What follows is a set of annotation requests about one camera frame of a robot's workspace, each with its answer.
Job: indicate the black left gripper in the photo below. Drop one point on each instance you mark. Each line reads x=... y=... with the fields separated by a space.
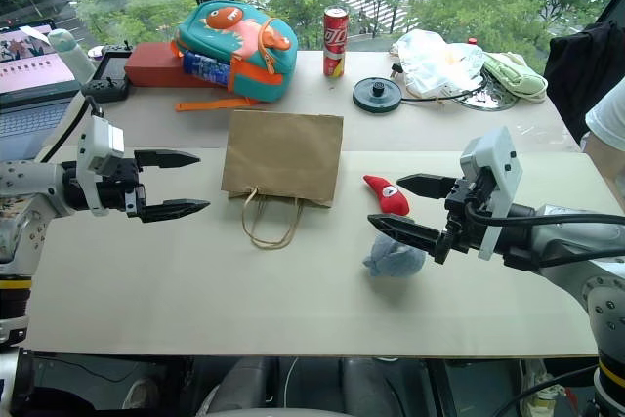
x=116 y=188

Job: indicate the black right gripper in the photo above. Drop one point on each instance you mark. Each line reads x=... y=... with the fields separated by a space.
x=464 y=229

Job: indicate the red plush toy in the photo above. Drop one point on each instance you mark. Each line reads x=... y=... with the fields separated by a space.
x=390 y=195

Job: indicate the blue cloth toy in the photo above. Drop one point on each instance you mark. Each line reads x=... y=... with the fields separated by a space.
x=395 y=261

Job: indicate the brown paper bag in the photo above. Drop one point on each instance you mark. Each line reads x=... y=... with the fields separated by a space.
x=283 y=153

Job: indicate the person's bare forearm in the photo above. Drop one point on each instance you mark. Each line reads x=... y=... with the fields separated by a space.
x=605 y=168

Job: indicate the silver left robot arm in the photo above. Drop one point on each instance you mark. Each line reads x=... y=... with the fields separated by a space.
x=29 y=178

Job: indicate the white plastic bag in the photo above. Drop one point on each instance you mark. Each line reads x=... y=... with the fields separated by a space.
x=429 y=60

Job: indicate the dark round kettle base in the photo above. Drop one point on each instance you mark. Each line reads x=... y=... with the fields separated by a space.
x=376 y=97

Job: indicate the red rectangular box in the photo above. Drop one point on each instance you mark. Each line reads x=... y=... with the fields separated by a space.
x=151 y=65

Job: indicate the blue printed packet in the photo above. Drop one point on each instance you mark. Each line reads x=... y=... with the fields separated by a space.
x=207 y=68

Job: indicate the black remote controller with screen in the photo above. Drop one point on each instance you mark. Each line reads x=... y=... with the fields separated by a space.
x=110 y=70

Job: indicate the silver round tray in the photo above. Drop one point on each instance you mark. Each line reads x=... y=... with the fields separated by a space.
x=488 y=100

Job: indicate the teal dinosaur backpack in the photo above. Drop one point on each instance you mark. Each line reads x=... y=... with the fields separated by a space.
x=244 y=41

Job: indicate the white bottle with green top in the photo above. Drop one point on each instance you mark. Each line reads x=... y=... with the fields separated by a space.
x=73 y=53

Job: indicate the light green cloth pouch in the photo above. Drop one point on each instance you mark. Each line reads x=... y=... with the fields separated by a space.
x=512 y=75

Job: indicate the grey laptop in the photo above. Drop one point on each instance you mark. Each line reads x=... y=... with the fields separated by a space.
x=29 y=95

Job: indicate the red cola can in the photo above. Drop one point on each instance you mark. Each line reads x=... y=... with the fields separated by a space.
x=336 y=41

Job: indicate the white shoe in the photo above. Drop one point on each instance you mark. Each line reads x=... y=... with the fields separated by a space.
x=141 y=392

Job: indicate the white shirt sleeve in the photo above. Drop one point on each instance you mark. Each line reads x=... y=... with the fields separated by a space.
x=608 y=116

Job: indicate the black jacket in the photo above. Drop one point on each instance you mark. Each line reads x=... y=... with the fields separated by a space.
x=581 y=60

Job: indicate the white and green sneaker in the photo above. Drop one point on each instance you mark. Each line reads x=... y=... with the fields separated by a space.
x=542 y=397

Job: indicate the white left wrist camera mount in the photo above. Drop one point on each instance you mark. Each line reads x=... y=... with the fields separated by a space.
x=100 y=143

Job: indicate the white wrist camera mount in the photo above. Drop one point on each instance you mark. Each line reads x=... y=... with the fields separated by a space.
x=100 y=143
x=498 y=148

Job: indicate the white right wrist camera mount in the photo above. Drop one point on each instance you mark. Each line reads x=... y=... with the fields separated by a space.
x=498 y=148

